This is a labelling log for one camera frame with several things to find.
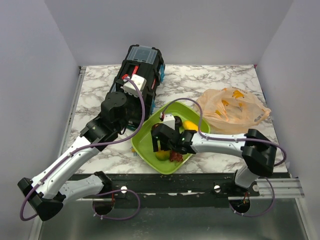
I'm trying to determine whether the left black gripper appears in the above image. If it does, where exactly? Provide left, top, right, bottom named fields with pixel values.
left=117, top=80, right=153, bottom=132

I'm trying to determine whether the green plastic tray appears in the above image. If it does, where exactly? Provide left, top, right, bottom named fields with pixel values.
left=131, top=101, right=200, bottom=175

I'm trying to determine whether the fake red grape bunch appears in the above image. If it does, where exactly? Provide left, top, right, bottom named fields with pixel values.
left=169, top=150, right=183, bottom=163

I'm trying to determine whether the purple cable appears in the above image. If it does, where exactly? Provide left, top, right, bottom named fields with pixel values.
left=19, top=76, right=146, bottom=222
left=159, top=97, right=287, bottom=218

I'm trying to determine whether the translucent orange plastic bag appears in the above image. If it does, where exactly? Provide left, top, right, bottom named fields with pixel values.
left=194, top=87, right=271, bottom=135

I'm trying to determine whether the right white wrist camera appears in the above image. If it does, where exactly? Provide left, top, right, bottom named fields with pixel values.
left=160, top=112, right=176, bottom=130

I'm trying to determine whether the black plastic toolbox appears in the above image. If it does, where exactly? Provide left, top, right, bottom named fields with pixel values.
left=109, top=44, right=166, bottom=120

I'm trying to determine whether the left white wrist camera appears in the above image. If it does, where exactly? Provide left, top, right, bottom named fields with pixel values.
left=123, top=74, right=147, bottom=98

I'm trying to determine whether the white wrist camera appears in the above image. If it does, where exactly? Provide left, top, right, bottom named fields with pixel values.
left=123, top=74, right=147, bottom=98
left=160, top=112, right=176, bottom=130

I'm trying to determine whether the aluminium extrusion rail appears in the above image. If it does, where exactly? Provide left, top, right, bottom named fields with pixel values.
left=39, top=174, right=306, bottom=201

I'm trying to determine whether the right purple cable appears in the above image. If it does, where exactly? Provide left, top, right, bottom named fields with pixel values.
left=159, top=97, right=287, bottom=218

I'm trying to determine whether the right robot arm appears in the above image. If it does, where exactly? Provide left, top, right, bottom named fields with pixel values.
left=150, top=123, right=277, bottom=196

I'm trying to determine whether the fake yellow mango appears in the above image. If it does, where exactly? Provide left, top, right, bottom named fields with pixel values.
left=182, top=120, right=199, bottom=131

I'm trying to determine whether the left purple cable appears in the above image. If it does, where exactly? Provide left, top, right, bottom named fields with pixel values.
left=19, top=76, right=146, bottom=222

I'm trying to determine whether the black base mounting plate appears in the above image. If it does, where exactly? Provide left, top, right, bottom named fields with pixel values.
left=67, top=172, right=292, bottom=210

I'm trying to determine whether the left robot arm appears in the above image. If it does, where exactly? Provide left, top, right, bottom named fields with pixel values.
left=17, top=90, right=147, bottom=221

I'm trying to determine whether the fake yellow green pear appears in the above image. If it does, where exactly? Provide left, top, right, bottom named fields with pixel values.
left=155, top=150, right=171, bottom=161

